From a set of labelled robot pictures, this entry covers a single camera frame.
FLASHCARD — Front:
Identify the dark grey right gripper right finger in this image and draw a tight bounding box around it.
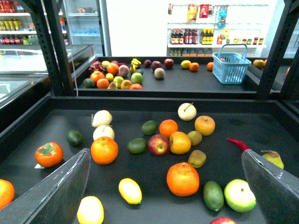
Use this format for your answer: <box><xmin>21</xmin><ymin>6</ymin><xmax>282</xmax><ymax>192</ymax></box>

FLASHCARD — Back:
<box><xmin>241</xmin><ymin>149</ymin><xmax>299</xmax><ymax>224</ymax></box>

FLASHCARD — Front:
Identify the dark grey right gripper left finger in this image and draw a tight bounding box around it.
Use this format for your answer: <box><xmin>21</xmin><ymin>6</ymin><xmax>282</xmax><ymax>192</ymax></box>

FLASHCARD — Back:
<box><xmin>0</xmin><ymin>148</ymin><xmax>91</xmax><ymax>224</ymax></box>

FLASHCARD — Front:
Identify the yellow lemon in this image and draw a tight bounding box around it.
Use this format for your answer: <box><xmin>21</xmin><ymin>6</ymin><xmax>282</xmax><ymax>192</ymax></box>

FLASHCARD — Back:
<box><xmin>77</xmin><ymin>196</ymin><xmax>104</xmax><ymax>224</ymax></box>
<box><xmin>118</xmin><ymin>178</ymin><xmax>142</xmax><ymax>205</ymax></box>
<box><xmin>180</xmin><ymin>60</ymin><xmax>191</xmax><ymax>70</ymax></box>

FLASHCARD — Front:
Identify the far orange by lemon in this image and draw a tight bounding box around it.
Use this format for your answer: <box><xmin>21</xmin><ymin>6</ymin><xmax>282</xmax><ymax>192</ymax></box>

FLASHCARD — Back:
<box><xmin>189</xmin><ymin>63</ymin><xmax>199</xmax><ymax>72</ymax></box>

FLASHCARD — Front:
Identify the white store shelf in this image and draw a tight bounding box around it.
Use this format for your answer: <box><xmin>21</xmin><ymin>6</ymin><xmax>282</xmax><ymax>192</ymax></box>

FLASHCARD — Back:
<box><xmin>166</xmin><ymin>0</ymin><xmax>271</xmax><ymax>57</ymax></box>

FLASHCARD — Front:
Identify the yellow green pear right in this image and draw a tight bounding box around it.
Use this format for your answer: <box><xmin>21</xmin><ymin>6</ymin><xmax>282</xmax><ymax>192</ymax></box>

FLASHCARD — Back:
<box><xmin>261</xmin><ymin>150</ymin><xmax>284</xmax><ymax>169</ymax></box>

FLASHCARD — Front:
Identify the bright green apple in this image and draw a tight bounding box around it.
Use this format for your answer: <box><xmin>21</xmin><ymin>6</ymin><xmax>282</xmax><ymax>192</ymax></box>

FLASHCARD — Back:
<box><xmin>224</xmin><ymin>179</ymin><xmax>256</xmax><ymax>213</ymax></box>

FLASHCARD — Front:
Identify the orange persimmon green leaf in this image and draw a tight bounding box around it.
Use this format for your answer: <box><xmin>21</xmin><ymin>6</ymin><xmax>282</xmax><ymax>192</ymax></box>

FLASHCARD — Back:
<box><xmin>35</xmin><ymin>142</ymin><xmax>64</xmax><ymax>168</ymax></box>

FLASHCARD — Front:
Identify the orange at left edge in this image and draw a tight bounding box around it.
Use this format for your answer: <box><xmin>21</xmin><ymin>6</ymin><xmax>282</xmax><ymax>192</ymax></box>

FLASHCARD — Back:
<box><xmin>0</xmin><ymin>179</ymin><xmax>15</xmax><ymax>209</ymax></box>

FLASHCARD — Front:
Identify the red chili pepper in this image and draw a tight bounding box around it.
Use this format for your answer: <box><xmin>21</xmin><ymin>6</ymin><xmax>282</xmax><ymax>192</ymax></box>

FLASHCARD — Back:
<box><xmin>227</xmin><ymin>138</ymin><xmax>250</xmax><ymax>152</ymax></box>

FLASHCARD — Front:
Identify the red apple front edge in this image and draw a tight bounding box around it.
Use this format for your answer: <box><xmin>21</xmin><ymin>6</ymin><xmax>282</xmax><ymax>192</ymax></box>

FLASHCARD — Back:
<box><xmin>210</xmin><ymin>217</ymin><xmax>236</xmax><ymax>224</ymax></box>

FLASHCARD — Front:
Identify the green avocado front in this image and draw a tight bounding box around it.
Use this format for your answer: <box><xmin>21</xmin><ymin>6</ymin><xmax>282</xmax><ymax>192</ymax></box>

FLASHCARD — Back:
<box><xmin>203</xmin><ymin>181</ymin><xmax>224</xmax><ymax>211</ymax></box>

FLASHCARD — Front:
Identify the dark green avocado left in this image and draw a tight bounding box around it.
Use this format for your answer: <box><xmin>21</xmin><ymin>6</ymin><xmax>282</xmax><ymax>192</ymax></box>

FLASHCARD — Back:
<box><xmin>66</xmin><ymin>130</ymin><xmax>84</xmax><ymax>147</ymax></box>

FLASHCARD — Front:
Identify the large orange left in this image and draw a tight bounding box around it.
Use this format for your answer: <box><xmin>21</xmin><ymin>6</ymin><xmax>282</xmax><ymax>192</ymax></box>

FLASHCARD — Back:
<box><xmin>90</xmin><ymin>136</ymin><xmax>119</xmax><ymax>165</ymax></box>

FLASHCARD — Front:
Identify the large orange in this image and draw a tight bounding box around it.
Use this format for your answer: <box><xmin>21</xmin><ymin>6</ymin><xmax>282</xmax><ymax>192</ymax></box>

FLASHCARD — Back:
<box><xmin>166</xmin><ymin>162</ymin><xmax>199</xmax><ymax>197</ymax></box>
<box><xmin>90</xmin><ymin>136</ymin><xmax>119</xmax><ymax>165</ymax></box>

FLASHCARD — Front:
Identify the white pear lower left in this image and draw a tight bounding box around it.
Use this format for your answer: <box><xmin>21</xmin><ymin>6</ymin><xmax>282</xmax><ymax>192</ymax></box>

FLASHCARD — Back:
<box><xmin>93</xmin><ymin>125</ymin><xmax>115</xmax><ymax>140</ymax></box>

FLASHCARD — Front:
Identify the kiwi lower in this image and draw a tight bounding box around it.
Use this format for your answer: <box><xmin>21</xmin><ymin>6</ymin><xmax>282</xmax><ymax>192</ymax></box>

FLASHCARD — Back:
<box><xmin>187</xmin><ymin>150</ymin><xmax>206</xmax><ymax>168</ymax></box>

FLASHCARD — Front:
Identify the kiwi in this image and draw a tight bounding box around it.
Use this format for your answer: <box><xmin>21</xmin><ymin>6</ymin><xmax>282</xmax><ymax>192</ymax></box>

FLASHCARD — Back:
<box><xmin>187</xmin><ymin>130</ymin><xmax>202</xmax><ymax>146</ymax></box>
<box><xmin>187</xmin><ymin>150</ymin><xmax>206</xmax><ymax>168</ymax></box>

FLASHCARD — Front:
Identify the white pear upper left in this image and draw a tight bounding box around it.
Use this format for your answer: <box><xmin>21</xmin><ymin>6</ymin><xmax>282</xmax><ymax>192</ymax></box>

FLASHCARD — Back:
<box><xmin>92</xmin><ymin>110</ymin><xmax>113</xmax><ymax>127</ymax></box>

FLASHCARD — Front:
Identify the large orange front centre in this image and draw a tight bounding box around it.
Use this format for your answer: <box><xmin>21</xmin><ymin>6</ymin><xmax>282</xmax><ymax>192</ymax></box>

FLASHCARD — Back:
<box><xmin>166</xmin><ymin>162</ymin><xmax>199</xmax><ymax>197</ymax></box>

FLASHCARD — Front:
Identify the kiwi upper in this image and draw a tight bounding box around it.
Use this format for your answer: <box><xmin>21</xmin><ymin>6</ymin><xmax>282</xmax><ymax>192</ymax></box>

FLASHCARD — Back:
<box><xmin>187</xmin><ymin>130</ymin><xmax>202</xmax><ymax>146</ymax></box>

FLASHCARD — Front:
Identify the golden apple right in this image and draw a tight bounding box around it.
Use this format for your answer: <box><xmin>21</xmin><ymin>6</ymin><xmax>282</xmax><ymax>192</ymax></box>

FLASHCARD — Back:
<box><xmin>194</xmin><ymin>115</ymin><xmax>215</xmax><ymax>136</ymax></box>

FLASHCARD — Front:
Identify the green lime lower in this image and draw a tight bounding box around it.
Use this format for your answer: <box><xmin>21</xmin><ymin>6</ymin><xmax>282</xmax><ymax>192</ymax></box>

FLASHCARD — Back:
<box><xmin>127</xmin><ymin>138</ymin><xmax>148</xmax><ymax>154</ymax></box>

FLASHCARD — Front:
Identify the green lime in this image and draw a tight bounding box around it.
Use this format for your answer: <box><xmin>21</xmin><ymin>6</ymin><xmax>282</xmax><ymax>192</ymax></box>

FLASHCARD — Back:
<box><xmin>127</xmin><ymin>138</ymin><xmax>148</xmax><ymax>154</ymax></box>
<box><xmin>142</xmin><ymin>120</ymin><xmax>158</xmax><ymax>135</ymax></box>

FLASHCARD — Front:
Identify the black front display tray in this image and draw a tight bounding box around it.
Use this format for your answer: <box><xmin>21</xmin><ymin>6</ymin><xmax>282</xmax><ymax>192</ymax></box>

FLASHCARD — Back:
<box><xmin>0</xmin><ymin>97</ymin><xmax>299</xmax><ymax>224</ymax></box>

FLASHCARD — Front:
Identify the yellow orange apple centre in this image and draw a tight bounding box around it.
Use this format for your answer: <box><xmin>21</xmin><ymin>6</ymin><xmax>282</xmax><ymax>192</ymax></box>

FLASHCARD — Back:
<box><xmin>170</xmin><ymin>132</ymin><xmax>191</xmax><ymax>155</ymax></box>

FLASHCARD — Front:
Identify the red apple centre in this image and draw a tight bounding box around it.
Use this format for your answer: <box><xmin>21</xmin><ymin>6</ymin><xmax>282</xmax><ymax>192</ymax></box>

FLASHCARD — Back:
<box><xmin>148</xmin><ymin>134</ymin><xmax>170</xmax><ymax>156</ymax></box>

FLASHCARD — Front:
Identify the green lime upper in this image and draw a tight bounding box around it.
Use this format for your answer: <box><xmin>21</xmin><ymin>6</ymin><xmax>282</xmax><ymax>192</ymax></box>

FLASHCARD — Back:
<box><xmin>142</xmin><ymin>120</ymin><xmax>158</xmax><ymax>135</ymax></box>

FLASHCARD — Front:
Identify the white pear with stem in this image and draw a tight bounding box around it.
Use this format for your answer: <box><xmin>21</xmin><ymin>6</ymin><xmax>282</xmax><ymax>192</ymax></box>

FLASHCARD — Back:
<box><xmin>178</xmin><ymin>103</ymin><xmax>197</xmax><ymax>121</ymax></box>

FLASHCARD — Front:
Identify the small orange centre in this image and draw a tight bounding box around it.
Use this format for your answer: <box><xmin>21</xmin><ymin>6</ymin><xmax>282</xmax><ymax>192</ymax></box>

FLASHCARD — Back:
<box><xmin>159</xmin><ymin>119</ymin><xmax>178</xmax><ymax>138</ymax></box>

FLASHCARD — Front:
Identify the small blue basket far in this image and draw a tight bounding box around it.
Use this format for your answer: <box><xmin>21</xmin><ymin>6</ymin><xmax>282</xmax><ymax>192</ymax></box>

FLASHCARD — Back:
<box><xmin>212</xmin><ymin>43</ymin><xmax>252</xmax><ymax>84</ymax></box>

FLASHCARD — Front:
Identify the far orange by basket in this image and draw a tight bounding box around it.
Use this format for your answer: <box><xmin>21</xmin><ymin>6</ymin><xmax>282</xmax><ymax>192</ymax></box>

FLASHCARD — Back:
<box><xmin>206</xmin><ymin>62</ymin><xmax>214</xmax><ymax>71</ymax></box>

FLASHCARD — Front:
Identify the far green apple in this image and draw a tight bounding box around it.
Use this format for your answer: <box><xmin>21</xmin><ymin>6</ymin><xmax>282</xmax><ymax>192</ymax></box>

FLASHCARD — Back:
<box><xmin>131</xmin><ymin>72</ymin><xmax>143</xmax><ymax>84</ymax></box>

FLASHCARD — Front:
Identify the far peach alone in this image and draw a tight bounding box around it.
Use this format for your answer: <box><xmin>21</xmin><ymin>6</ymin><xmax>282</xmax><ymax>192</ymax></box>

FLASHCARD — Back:
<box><xmin>154</xmin><ymin>68</ymin><xmax>165</xmax><ymax>79</ymax></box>

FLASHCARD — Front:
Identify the far dark red apple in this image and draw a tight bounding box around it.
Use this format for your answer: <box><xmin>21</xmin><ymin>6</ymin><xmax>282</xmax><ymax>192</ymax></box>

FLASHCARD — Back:
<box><xmin>164</xmin><ymin>58</ymin><xmax>174</xmax><ymax>70</ymax></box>

